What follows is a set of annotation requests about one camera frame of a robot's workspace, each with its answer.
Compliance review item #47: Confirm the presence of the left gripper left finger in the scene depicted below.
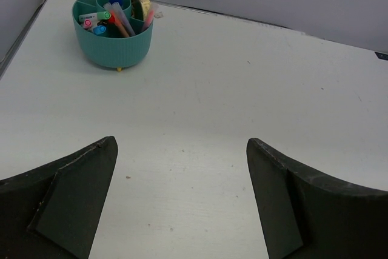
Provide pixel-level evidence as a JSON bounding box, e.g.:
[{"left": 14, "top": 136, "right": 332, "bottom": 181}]
[{"left": 1, "top": 136, "right": 118, "bottom": 258}]

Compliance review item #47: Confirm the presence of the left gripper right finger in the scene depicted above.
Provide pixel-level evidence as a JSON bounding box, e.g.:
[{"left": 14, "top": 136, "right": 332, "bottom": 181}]
[{"left": 246, "top": 138, "right": 387, "bottom": 258}]

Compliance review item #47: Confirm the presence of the blue capped marker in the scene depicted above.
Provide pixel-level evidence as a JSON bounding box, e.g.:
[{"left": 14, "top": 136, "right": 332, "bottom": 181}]
[{"left": 91, "top": 25, "right": 106, "bottom": 35}]

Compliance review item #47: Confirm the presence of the pink capped marker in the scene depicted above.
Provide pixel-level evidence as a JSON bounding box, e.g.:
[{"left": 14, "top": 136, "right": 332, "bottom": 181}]
[{"left": 82, "top": 19, "right": 93, "bottom": 30}]

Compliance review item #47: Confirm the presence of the red capped marker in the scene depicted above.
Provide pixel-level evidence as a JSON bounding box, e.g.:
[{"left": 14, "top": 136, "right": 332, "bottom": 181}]
[{"left": 107, "top": 16, "right": 116, "bottom": 25}]

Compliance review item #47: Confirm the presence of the green capped marker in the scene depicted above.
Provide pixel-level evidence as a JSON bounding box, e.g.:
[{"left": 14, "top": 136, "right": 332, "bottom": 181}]
[{"left": 78, "top": 11, "right": 111, "bottom": 22}]

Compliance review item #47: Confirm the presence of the grey clear pen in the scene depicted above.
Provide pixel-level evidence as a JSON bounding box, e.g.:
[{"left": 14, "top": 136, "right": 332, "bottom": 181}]
[{"left": 112, "top": 2, "right": 135, "bottom": 36}]

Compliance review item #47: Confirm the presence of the masking tape roll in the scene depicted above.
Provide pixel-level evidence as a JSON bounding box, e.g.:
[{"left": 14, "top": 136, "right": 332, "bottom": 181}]
[{"left": 131, "top": 0, "right": 151, "bottom": 21}]

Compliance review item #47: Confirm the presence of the teal round organizer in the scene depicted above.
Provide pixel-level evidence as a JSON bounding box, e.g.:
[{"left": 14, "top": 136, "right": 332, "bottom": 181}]
[{"left": 72, "top": 0, "right": 153, "bottom": 69}]

